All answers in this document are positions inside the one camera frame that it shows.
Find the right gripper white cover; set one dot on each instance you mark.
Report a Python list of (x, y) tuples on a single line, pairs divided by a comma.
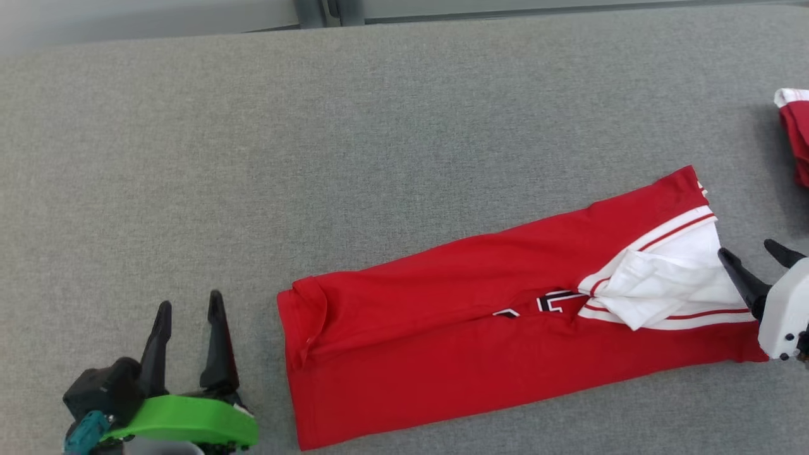
[(787, 309)]

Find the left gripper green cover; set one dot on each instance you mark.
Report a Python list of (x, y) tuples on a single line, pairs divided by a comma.
[(189, 420)]

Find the red shorts white trim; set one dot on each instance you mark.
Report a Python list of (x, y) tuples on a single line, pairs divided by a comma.
[(799, 133)]

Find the red Bulls jersey shirt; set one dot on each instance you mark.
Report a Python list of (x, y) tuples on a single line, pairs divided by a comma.
[(442, 328)]

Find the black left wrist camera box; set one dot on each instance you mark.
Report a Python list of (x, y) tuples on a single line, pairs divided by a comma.
[(104, 388)]

